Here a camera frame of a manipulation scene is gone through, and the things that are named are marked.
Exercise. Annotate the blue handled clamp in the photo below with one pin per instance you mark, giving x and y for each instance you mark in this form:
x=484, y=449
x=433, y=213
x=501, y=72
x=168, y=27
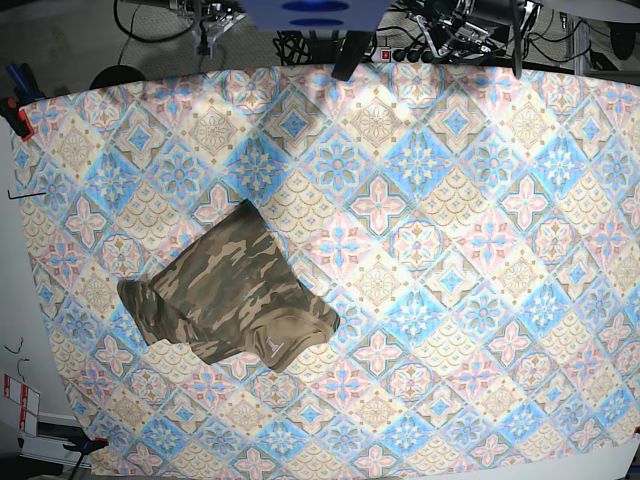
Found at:
x=26, y=88

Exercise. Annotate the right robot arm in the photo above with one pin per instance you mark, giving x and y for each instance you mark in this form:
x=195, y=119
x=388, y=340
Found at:
x=208, y=19

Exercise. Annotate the white power strip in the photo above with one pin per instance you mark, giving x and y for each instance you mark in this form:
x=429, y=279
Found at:
x=385, y=54

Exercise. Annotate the camouflage T-shirt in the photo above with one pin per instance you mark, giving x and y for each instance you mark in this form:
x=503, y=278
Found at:
x=231, y=291

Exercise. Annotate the black hex key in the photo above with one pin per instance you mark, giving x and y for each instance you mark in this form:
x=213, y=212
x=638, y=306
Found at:
x=23, y=195

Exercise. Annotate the red white paper tag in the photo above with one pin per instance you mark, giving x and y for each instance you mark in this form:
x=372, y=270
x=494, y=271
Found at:
x=20, y=406

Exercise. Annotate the red black clamp upper left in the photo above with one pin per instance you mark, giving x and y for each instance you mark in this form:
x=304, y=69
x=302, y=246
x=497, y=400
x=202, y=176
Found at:
x=16, y=118

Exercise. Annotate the black clamp lower left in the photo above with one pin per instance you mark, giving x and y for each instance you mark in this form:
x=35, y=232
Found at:
x=84, y=445

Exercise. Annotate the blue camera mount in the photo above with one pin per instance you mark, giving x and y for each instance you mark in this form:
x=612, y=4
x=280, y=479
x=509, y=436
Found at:
x=358, y=15

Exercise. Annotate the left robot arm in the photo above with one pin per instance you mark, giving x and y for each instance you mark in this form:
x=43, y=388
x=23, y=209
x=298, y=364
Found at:
x=472, y=32

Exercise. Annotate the patterned tile tablecloth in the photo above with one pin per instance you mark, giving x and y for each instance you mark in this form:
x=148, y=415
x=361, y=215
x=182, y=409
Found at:
x=477, y=234

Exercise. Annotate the black round stool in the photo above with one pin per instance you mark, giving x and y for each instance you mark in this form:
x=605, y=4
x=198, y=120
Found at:
x=117, y=75

